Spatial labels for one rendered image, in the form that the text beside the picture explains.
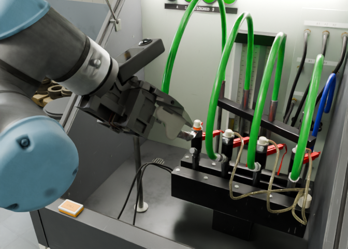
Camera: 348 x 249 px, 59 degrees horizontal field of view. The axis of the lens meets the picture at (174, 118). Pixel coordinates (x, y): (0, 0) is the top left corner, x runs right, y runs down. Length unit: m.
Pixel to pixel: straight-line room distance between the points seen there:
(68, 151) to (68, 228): 0.56
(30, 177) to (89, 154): 0.68
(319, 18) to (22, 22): 0.73
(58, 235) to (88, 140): 0.26
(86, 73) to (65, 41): 0.05
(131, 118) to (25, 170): 0.24
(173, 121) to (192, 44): 0.52
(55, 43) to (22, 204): 0.19
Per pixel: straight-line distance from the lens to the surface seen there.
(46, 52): 0.39
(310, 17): 0.92
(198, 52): 1.01
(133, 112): 0.47
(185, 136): 0.69
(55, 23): 0.40
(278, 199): 0.78
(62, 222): 0.82
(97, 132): 0.95
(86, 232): 0.78
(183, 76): 1.06
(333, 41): 0.93
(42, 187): 0.28
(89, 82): 0.43
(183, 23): 0.59
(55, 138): 0.26
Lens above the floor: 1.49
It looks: 28 degrees down
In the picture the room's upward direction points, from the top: straight up
